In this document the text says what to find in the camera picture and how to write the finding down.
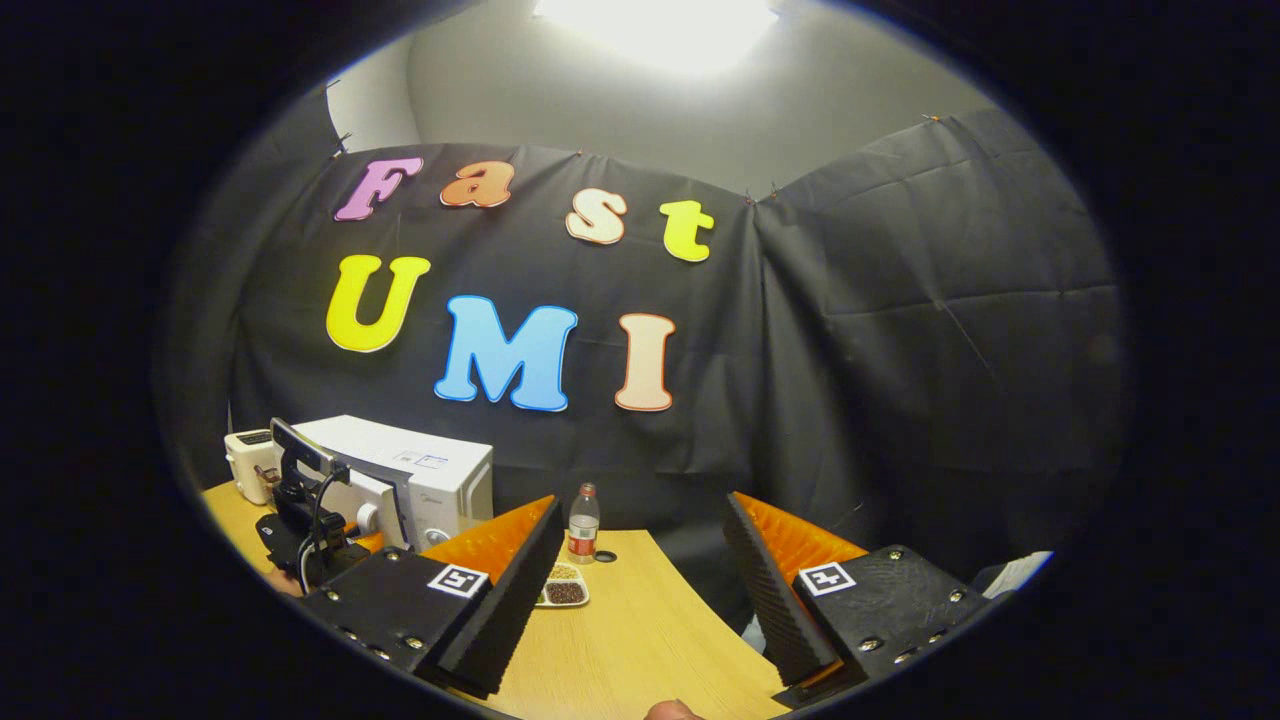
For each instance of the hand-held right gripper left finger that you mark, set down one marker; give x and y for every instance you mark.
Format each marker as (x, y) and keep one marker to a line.
(505, 610)

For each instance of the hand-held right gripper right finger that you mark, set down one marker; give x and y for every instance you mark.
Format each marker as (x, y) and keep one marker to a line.
(775, 600)

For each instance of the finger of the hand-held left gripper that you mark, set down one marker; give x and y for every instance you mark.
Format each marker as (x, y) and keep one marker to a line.
(368, 541)

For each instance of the white microwave oven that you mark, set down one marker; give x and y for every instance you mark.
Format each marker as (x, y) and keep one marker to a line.
(440, 480)

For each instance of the white divided dish of beans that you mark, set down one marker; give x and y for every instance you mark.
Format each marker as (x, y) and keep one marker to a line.
(565, 592)

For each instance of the white toaster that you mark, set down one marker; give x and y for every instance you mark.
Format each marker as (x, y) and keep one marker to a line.
(245, 465)

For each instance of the clear bottle with red label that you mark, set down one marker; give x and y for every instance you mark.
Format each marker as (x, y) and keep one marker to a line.
(584, 525)

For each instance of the black backdrop cloth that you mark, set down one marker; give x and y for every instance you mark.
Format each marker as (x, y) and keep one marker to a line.
(900, 400)

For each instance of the large ceiling light panel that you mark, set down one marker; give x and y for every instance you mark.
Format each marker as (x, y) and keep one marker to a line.
(660, 30)

